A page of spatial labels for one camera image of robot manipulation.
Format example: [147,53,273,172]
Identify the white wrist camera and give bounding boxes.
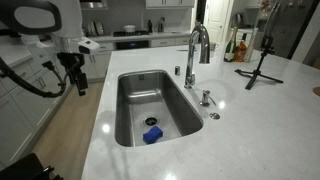
[77,36,101,55]

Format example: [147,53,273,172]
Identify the white base cabinets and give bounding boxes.
[0,35,191,169]

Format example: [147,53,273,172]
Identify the white plate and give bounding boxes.
[87,21,97,37]
[95,21,105,37]

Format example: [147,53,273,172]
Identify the stainless steel sink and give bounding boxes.
[114,69,205,148]

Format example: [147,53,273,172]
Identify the dark steel refrigerator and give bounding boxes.
[253,0,316,60]

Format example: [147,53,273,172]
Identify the chrome soap dispenser pump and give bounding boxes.
[199,89,218,108]

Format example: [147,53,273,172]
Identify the black chair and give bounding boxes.
[0,152,64,180]

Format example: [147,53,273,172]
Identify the black built-in oven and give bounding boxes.
[114,39,151,51]

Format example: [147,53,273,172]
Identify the small black camera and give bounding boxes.
[260,34,276,56]

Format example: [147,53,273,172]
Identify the white cooking pot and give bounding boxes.
[122,24,137,34]

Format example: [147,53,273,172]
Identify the black cooktop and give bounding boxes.
[113,29,150,38]

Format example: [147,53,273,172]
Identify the sink drain strainer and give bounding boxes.
[143,115,161,128]

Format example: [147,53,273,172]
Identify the orange liquor bottle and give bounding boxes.
[233,33,248,63]

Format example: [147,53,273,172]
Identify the blue sponge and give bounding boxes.
[142,125,164,145]

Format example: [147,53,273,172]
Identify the chrome gooseneck faucet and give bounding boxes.
[184,22,211,90]

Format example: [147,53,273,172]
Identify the white door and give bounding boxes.
[203,0,234,44]

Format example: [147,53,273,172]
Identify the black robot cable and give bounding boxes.
[0,56,68,99]

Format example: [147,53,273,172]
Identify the white wall cabinets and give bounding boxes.
[145,0,195,10]

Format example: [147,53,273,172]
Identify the green champagne bottle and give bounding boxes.
[223,26,238,63]

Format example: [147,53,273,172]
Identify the black tripod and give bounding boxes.
[234,49,285,91]

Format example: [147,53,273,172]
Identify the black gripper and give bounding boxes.
[56,51,90,97]

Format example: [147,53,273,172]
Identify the steel range hood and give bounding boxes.
[79,0,109,11]

